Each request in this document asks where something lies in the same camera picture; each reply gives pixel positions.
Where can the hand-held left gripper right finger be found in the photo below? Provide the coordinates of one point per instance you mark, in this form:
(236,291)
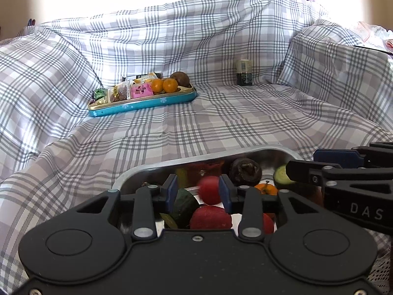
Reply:
(225,193)

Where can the pink snack packet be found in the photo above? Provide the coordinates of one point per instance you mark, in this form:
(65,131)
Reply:
(140,91)

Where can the clear nut snack packet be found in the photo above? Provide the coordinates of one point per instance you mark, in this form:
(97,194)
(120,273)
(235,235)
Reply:
(118,93)

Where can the white lace cloth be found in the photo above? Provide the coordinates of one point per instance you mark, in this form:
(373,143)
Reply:
(382,272)

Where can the yellow snack packet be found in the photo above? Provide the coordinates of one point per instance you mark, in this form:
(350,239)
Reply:
(147,76)

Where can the red cherry tomato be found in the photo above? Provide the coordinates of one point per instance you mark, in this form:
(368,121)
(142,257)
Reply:
(210,190)

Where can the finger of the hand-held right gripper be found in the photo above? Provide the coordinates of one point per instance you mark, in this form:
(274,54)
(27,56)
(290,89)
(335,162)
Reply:
(302,170)
(336,158)

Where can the grey plaid blanket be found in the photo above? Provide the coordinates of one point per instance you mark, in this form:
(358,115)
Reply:
(215,123)

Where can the dark green jar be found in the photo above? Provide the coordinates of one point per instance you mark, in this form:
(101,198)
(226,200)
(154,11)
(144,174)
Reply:
(244,72)

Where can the dark purple fruit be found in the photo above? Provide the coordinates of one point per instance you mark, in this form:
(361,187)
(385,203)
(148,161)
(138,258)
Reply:
(245,172)

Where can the black snack packet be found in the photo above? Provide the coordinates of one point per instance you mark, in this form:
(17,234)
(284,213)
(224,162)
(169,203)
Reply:
(128,78)

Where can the green wrapped candy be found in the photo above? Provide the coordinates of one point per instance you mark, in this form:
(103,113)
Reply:
(99,94)

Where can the cucumber piece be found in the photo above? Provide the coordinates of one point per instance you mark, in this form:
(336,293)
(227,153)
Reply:
(280,176)
(184,205)

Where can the orange tangerine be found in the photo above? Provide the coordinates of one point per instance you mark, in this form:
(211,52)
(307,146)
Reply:
(267,189)

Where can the red radish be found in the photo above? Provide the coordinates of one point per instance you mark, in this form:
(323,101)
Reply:
(268,223)
(210,218)

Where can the round brown fruit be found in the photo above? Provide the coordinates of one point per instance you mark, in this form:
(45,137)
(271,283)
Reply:
(181,78)

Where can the small orange citrus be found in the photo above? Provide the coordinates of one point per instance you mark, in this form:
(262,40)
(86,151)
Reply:
(157,86)
(169,85)

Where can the blue snowflake tin tray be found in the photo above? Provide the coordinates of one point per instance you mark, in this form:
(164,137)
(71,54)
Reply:
(138,106)

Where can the clear plastic bag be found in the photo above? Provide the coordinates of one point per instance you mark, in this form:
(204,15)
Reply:
(373,32)

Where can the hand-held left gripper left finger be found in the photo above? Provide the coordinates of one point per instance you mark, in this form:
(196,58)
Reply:
(171,192)

